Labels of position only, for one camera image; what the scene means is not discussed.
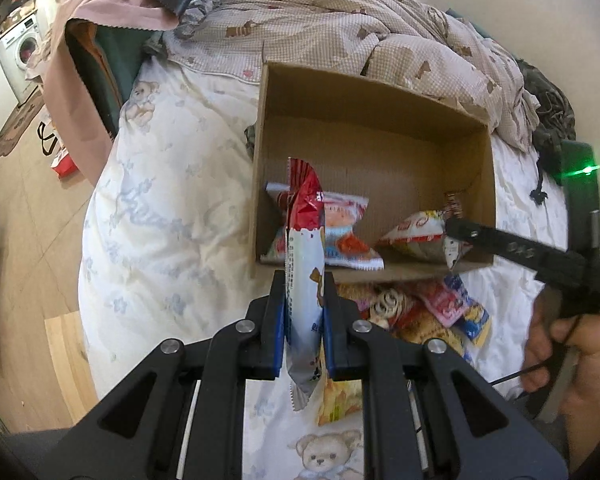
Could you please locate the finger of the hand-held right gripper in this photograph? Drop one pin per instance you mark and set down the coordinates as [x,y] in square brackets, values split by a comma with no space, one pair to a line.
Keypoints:
[500,246]

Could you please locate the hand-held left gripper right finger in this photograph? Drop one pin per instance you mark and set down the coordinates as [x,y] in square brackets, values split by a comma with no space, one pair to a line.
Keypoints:
[329,332]

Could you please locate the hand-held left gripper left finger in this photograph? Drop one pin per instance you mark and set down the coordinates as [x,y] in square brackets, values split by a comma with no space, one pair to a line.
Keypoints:
[278,332]

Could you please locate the red and white snack packet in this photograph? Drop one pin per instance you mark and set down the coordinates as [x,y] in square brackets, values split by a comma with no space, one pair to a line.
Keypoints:
[305,260]

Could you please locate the white red puffed snack packet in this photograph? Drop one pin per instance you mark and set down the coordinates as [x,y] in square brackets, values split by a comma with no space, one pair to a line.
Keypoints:
[415,235]

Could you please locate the pile of snack packets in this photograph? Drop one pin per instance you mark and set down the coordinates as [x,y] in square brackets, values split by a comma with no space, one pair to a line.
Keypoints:
[430,307]

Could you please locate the brown cardboard box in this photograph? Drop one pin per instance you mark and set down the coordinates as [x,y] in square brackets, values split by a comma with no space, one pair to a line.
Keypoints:
[370,160]

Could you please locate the person's right hand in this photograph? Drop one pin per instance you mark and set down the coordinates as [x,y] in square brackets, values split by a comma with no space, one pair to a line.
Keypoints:
[595,365]

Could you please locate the small red brown packet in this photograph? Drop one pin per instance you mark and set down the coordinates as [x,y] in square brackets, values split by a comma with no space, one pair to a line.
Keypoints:
[453,205]

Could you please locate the white pink blue snack packet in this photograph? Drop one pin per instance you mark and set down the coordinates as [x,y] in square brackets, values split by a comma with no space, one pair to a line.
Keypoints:
[345,240]

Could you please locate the dark olive clothing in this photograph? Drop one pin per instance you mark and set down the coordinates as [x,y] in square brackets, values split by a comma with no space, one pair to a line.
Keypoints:
[550,110]

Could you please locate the wooden board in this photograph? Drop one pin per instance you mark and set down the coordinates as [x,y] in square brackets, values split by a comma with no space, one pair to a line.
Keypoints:
[66,360]

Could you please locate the red bag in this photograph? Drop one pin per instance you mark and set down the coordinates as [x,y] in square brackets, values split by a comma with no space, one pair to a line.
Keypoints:
[64,166]

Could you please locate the beige checked quilt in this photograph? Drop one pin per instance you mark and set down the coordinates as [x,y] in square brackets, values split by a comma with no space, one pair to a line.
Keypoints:
[330,25]

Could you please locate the dark green cloth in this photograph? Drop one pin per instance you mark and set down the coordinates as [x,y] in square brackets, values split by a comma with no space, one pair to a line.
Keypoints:
[115,65]

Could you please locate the patterned door mat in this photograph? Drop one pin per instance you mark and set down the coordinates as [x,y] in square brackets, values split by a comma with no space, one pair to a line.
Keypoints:
[15,125]

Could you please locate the pink cloth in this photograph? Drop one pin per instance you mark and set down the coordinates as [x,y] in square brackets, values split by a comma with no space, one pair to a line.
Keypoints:
[110,10]

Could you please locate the white washing machine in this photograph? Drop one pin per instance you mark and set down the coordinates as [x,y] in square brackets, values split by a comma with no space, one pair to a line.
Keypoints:
[20,55]

